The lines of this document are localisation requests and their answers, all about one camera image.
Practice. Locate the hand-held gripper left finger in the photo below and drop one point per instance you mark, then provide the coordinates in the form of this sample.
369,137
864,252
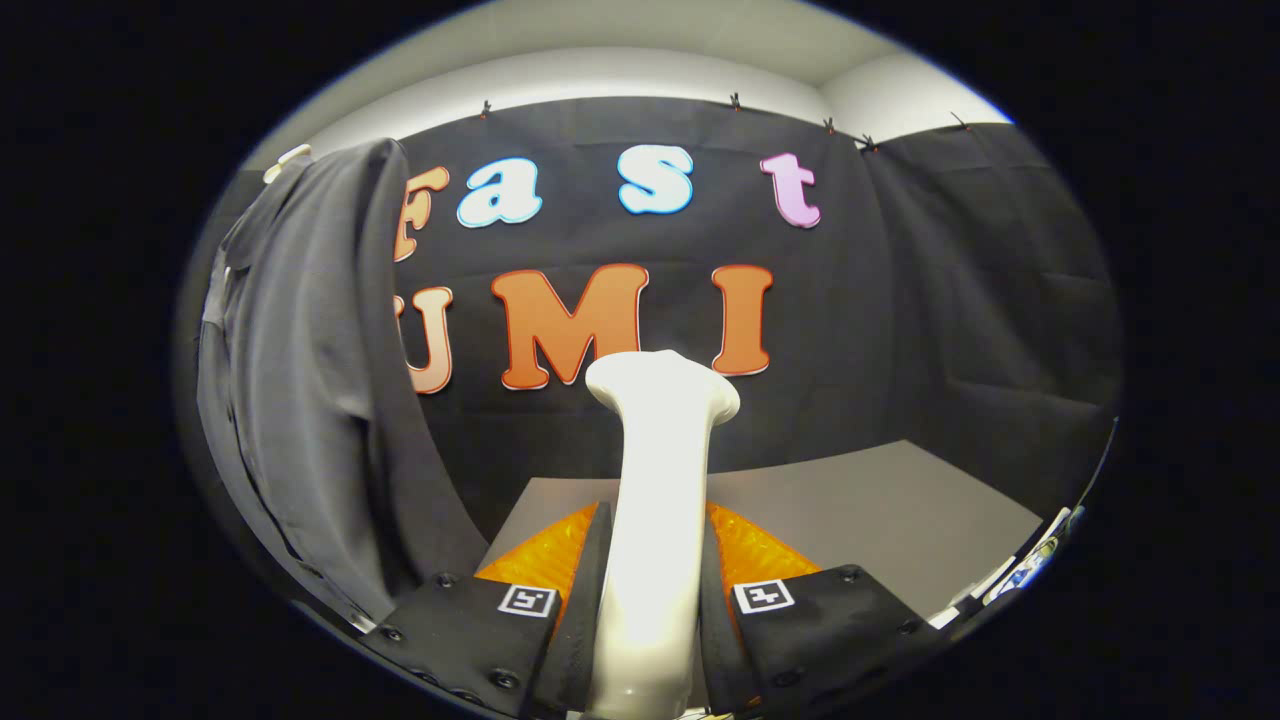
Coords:
583,630

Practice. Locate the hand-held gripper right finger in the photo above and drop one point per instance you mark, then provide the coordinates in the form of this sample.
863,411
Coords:
715,640

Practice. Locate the white garment steamer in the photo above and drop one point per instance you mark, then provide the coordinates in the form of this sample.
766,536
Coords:
655,500

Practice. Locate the dark grey button shirt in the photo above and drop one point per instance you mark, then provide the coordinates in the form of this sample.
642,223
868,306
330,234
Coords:
300,380

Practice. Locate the cream plastic clothes hanger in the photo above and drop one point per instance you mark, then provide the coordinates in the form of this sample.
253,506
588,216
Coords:
288,163

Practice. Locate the beige cabinet with grey top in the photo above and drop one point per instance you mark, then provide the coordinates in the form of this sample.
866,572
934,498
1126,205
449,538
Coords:
870,510

